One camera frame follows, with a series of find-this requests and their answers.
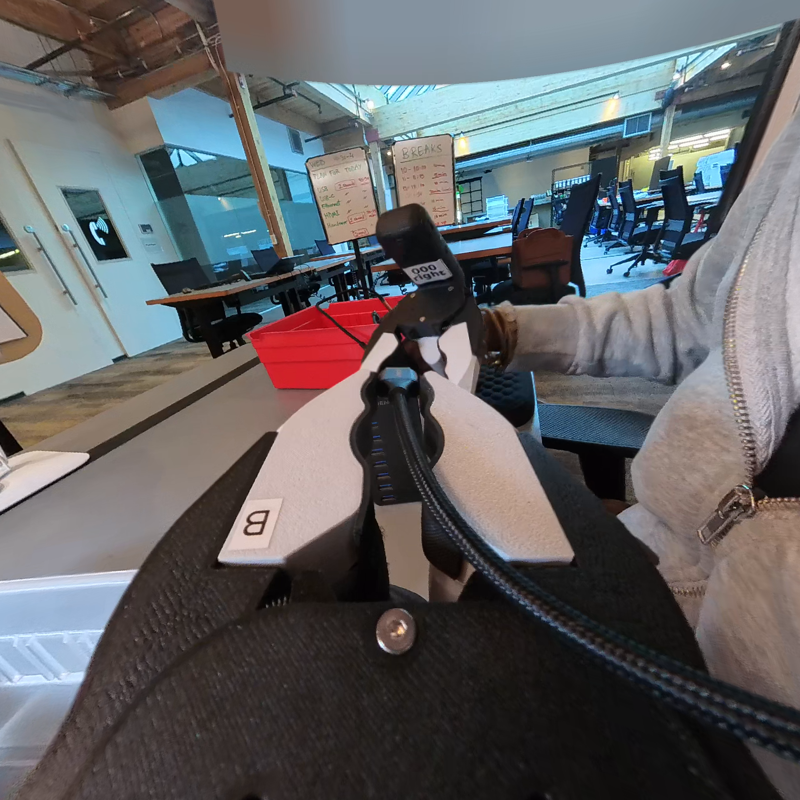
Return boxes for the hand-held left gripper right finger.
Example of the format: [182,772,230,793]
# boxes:
[419,382,575,602]

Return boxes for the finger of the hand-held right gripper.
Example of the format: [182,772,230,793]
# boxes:
[363,334,404,375]
[417,324,481,390]

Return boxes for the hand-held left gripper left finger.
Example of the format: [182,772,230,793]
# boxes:
[217,367,430,602]

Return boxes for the red plastic bin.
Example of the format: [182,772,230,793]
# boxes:
[245,295,408,391]

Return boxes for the braided usb cable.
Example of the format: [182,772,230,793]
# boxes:
[378,367,800,760]

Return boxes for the person's right forearm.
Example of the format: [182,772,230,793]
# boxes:
[500,275,726,386]

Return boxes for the wooden top desk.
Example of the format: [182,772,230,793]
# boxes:
[146,255,354,351]
[371,219,515,276]

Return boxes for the black chair armrest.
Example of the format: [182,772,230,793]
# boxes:
[536,403,656,501]

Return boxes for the brown leather bag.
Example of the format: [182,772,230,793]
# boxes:
[509,227,576,298]

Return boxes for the whiteboard with red writing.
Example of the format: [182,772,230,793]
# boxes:
[392,134,456,228]

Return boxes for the whiteboard with green writing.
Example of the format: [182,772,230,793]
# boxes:
[304,147,381,301]

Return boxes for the black laptop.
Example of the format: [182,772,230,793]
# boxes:
[250,246,296,276]

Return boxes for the black office chair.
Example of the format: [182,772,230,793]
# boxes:
[550,173,605,298]
[151,257,264,358]

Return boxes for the row of black office chairs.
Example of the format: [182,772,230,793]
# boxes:
[587,164,710,277]

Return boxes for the person in grey hoodie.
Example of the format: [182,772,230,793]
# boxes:
[615,119,800,800]

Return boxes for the flat white object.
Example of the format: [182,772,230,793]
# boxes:
[0,450,92,515]

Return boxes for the white door with phone sign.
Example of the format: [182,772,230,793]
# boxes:
[12,140,146,376]

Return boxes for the white plastic tray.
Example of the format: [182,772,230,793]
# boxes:
[0,569,140,779]

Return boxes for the black power cable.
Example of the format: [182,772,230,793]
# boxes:
[315,302,391,351]

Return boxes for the gold bracelets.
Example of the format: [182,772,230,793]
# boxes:
[480,305,520,371]

